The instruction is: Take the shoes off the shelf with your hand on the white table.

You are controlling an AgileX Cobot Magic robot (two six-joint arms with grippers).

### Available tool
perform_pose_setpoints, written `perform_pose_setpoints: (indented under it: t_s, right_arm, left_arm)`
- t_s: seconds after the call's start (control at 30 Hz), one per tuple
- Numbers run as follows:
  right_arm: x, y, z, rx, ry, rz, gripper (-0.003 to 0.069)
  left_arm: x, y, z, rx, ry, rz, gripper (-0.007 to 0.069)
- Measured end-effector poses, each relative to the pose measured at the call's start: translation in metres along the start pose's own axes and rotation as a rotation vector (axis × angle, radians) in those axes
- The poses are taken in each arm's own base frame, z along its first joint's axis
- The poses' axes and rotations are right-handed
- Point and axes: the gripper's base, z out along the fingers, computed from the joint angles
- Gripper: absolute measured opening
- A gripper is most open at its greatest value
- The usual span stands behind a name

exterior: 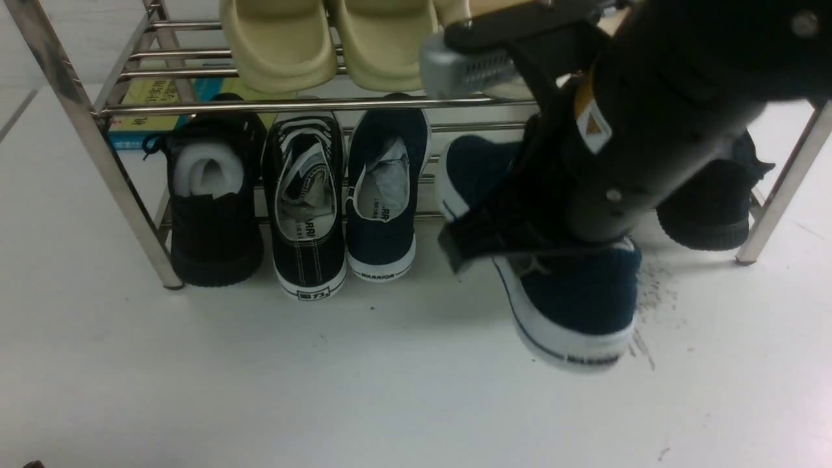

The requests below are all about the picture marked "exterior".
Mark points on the silver metal shoe rack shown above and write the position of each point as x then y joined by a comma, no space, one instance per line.
155,39

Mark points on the olive foam slipper left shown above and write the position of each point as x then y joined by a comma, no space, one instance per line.
279,46

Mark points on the olive foam slipper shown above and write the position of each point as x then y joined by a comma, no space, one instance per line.
279,46
381,41

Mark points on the cream foam slipper left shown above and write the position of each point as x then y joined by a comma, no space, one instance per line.
452,11

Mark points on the olive foam slipper right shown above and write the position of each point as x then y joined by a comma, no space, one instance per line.
381,41

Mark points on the black knit sneaker left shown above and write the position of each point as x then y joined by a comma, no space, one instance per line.
213,164

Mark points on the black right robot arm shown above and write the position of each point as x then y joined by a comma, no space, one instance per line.
624,119

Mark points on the black canvas lace shoe left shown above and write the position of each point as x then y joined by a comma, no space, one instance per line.
303,168

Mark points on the black knit sneaker right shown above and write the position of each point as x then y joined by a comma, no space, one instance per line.
710,212

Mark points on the navy slip-on shoe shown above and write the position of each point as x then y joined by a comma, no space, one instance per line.
576,313
388,151

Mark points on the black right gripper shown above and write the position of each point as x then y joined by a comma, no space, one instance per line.
526,214

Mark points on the black knit sneaker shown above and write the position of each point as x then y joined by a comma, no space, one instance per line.
213,164
710,212

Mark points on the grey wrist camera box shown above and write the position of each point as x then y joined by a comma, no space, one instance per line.
447,74

